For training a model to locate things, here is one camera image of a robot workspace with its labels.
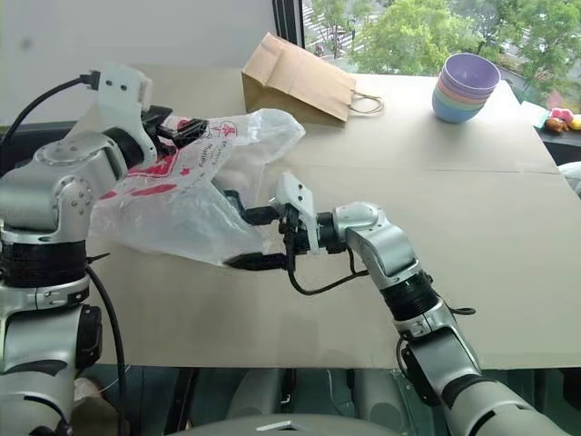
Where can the blue bowl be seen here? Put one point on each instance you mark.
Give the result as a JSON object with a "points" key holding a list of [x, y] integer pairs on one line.
{"points": [[454, 113]]}

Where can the grey robot torso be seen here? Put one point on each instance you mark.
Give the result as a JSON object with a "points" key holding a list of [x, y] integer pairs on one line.
{"points": [[318, 424]]}

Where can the white rounded object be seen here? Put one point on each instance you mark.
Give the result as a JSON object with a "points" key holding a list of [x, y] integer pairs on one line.
{"points": [[573, 177]]}

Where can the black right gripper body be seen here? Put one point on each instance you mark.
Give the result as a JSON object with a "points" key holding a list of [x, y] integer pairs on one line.
{"points": [[295, 236]]}

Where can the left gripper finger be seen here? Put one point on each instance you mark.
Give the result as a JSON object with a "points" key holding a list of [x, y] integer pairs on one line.
{"points": [[195, 126], [171, 137]]}

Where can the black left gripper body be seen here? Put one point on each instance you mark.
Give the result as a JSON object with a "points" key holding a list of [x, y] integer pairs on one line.
{"points": [[158, 113]]}

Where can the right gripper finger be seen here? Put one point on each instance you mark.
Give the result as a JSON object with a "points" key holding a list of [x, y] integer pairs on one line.
{"points": [[263, 262], [258, 215]]}

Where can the pale green box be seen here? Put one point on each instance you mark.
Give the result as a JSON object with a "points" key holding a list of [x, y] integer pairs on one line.
{"points": [[535, 113]]}

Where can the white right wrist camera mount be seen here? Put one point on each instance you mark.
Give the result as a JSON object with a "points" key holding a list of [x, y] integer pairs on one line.
{"points": [[297, 191]]}

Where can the black window frame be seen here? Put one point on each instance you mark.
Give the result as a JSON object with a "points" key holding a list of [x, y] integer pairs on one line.
{"points": [[288, 22]]}

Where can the pink bowl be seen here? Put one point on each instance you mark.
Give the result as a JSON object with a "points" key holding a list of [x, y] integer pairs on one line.
{"points": [[442, 93]]}

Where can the green bowl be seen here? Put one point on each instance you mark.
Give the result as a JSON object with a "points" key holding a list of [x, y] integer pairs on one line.
{"points": [[439, 101]]}

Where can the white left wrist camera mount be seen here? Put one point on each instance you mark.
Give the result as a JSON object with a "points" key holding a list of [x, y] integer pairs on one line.
{"points": [[119, 93]]}

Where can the brown paper bag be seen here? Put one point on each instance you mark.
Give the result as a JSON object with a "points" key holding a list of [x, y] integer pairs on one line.
{"points": [[295, 77]]}

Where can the small colourful toys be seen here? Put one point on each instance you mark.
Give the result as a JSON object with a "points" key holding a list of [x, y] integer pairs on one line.
{"points": [[560, 120]]}

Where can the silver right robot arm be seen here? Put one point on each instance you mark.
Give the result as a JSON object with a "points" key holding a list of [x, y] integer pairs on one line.
{"points": [[377, 240]]}

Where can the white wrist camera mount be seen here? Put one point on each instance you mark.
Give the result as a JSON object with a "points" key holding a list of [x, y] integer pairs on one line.
{"points": [[119, 93], [297, 191]]}

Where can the clear red-printed plastic bag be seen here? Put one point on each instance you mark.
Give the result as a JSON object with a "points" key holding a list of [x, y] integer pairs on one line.
{"points": [[181, 213]]}

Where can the purple bowl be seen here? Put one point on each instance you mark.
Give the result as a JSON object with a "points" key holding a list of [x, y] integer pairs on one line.
{"points": [[469, 72]]}

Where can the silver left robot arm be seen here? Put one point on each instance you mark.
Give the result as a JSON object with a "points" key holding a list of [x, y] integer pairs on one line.
{"points": [[27, 191]]}

